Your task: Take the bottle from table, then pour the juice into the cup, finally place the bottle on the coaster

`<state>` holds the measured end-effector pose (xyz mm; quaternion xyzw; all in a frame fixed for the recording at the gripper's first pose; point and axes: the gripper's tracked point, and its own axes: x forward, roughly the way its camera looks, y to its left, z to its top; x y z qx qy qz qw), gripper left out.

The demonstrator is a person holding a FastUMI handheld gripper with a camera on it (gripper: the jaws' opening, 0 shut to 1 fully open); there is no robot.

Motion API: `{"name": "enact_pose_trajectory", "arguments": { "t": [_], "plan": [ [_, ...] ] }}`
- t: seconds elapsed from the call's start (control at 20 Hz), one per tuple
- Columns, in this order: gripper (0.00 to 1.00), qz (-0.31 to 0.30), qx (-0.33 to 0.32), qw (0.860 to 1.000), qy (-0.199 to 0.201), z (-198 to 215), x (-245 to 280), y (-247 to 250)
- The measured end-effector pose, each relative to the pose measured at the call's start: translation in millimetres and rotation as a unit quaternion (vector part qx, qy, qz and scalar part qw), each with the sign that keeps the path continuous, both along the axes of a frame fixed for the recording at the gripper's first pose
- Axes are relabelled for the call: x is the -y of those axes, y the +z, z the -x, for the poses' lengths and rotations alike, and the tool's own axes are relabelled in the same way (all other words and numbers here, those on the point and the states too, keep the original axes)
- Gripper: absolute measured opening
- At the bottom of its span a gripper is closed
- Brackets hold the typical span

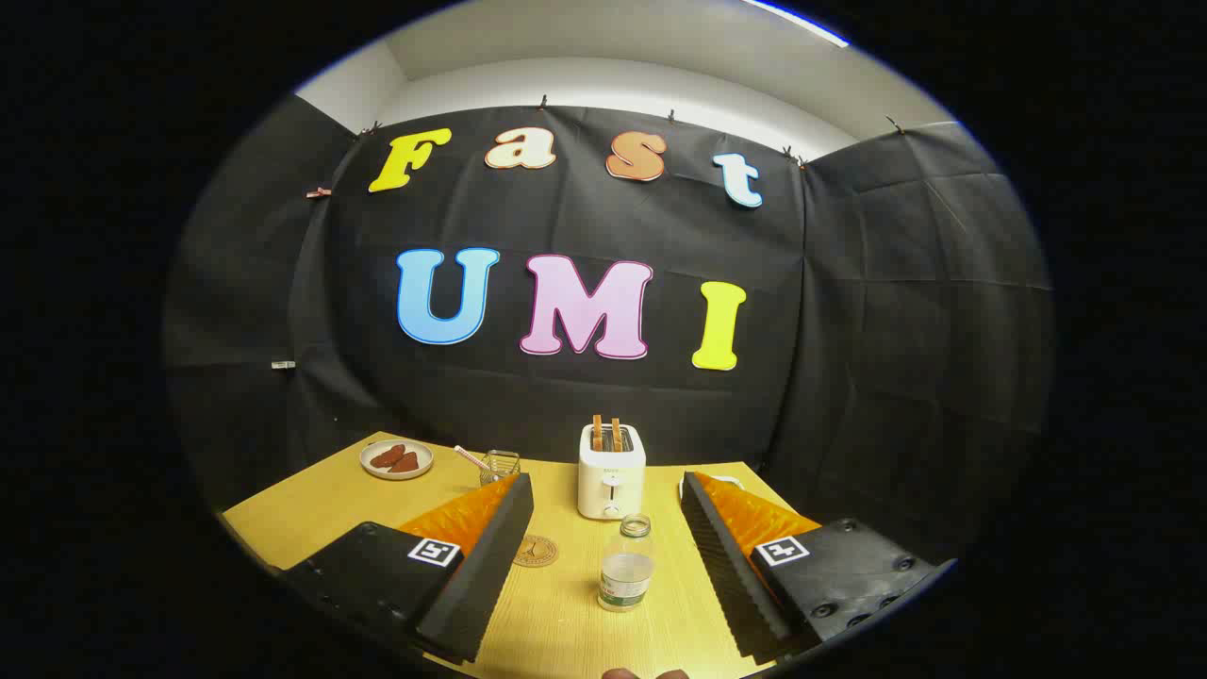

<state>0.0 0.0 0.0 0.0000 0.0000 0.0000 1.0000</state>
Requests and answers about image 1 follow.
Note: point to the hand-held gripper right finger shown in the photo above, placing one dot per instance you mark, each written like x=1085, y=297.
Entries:
x=731, y=585

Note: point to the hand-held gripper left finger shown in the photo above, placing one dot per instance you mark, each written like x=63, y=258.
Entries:
x=486, y=575

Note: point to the round cork coaster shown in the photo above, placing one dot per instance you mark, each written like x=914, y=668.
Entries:
x=537, y=552

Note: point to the clear plastic juice bottle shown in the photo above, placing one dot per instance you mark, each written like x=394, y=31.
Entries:
x=626, y=575

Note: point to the white divided condiment dish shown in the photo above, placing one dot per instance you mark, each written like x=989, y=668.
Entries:
x=721, y=480

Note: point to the red striped straw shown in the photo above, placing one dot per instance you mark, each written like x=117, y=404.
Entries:
x=470, y=457

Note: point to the brown cookie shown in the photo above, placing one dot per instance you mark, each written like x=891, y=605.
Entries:
x=387, y=456
x=405, y=463

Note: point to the white round plate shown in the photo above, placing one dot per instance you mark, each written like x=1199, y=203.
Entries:
x=420, y=453

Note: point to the white toaster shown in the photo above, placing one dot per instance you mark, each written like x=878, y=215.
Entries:
x=611, y=486

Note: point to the wooden table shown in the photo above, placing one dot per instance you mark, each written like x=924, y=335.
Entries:
x=321, y=509

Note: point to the black backdrop cloth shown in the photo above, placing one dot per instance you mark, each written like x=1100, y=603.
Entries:
x=896, y=330

